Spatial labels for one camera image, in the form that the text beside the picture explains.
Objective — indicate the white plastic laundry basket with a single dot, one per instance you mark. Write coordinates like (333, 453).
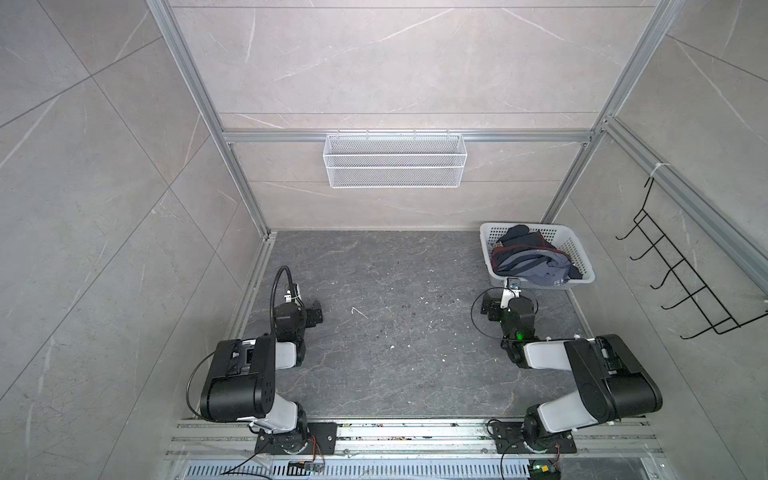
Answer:
(559, 236)

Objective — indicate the white zip tie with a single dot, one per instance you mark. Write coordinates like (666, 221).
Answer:
(657, 166)

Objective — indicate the navy tank top red trim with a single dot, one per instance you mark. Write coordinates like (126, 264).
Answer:
(520, 238)

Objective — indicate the grey-blue printed tank top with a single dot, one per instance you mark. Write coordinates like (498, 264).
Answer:
(540, 267)

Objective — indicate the black wire hook rack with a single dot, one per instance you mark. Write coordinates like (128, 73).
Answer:
(696, 291)

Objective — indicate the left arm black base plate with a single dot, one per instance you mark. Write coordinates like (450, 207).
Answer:
(314, 438)

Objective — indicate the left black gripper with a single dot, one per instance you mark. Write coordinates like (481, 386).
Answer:
(310, 313)

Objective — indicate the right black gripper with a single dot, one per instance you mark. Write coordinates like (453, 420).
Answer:
(495, 306)

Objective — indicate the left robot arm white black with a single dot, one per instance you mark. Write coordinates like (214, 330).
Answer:
(240, 383)

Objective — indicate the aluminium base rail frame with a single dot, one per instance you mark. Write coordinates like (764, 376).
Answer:
(432, 448)

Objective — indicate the white wire mesh wall basket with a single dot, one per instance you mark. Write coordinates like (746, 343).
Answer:
(368, 161)

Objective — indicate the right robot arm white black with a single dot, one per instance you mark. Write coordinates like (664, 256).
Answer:
(610, 382)

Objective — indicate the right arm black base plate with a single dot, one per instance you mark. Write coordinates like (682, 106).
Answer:
(511, 438)

